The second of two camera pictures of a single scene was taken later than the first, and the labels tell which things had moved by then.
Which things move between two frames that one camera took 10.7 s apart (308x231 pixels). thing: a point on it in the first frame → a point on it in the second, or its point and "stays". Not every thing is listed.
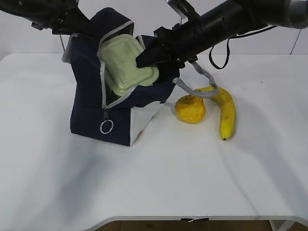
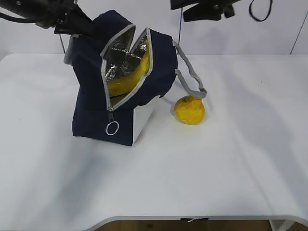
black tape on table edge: x=191 y=219 stays
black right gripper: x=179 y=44 → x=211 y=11
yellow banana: x=227 y=109 → x=119 y=86
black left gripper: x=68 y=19 stays
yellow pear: x=190 y=109 stays
